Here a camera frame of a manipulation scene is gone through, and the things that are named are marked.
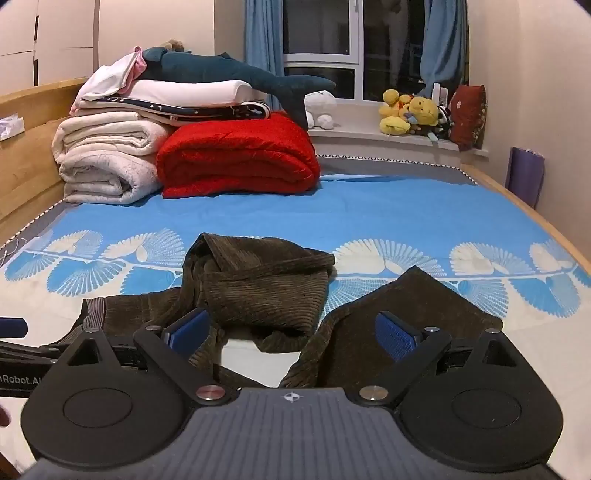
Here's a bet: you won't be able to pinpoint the white wardrobe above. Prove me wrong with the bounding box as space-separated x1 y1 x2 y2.
0 0 100 95

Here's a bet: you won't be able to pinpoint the white framed window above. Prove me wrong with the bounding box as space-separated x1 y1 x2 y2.
281 0 430 102

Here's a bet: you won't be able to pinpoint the white window sill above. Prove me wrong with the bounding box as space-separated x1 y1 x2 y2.
307 111 490 160

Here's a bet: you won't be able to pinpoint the tissue pack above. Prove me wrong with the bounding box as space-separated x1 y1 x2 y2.
0 116 25 139

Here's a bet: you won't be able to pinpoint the blue white printed bedsheet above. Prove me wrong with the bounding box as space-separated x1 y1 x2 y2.
0 173 591 467

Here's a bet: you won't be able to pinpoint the purple bag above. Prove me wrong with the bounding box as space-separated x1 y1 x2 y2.
505 146 546 210

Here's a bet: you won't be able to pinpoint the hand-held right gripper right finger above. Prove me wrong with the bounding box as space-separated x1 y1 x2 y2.
353 311 532 409

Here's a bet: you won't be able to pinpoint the blue curtain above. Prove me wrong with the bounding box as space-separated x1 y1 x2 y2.
244 0 287 79
418 0 471 86

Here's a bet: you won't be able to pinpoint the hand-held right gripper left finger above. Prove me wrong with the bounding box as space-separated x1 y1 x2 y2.
52 307 238 408

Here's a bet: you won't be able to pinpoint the pink and white cloth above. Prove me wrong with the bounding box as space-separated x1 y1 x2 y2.
69 46 148 116

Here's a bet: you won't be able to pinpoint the brown corduroy pants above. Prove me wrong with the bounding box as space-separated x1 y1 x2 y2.
81 233 504 391

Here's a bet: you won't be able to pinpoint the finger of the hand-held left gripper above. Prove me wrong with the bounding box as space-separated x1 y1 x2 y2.
0 318 28 339

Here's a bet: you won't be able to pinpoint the white pillow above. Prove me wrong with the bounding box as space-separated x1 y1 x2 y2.
124 79 269 108

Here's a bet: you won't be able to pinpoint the yellow bear plush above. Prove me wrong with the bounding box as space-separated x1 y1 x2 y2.
406 96 439 137

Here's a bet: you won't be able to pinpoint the dark star-print folded blanket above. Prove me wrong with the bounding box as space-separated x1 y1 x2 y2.
74 95 272 127

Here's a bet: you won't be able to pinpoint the wooden bed frame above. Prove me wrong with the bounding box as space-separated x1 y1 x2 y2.
0 78 591 278

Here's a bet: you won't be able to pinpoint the white plush toy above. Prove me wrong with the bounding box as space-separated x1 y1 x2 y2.
302 90 339 130

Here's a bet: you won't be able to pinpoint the yellow duck plush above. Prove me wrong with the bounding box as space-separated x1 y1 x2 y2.
379 89 414 136

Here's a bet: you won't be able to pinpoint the black white striped plush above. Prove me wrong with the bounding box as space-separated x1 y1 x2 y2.
434 106 455 139

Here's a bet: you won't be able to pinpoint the red folded blanket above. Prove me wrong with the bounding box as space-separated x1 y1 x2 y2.
156 112 321 199

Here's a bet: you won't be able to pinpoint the red cushion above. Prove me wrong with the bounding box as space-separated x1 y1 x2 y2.
449 84 488 151

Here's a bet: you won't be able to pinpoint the blue shark plush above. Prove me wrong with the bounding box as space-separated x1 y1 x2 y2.
142 47 337 130

